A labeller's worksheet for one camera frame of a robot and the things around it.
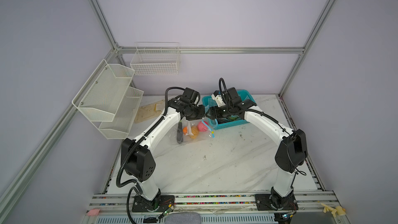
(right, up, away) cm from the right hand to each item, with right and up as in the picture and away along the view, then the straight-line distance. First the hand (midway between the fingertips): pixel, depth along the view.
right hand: (208, 113), depth 84 cm
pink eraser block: (-54, -45, -14) cm, 72 cm away
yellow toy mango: (-8, -11, +6) cm, 15 cm away
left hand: (-3, -1, -2) cm, 4 cm away
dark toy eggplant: (-17, -15, +6) cm, 24 cm away
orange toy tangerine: (-14, -11, +9) cm, 20 cm away
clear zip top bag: (-13, -11, +8) cm, 19 cm away
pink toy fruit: (-4, -7, -1) cm, 8 cm away
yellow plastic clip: (+60, -45, -14) cm, 77 cm away
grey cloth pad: (-12, -46, -17) cm, 51 cm away
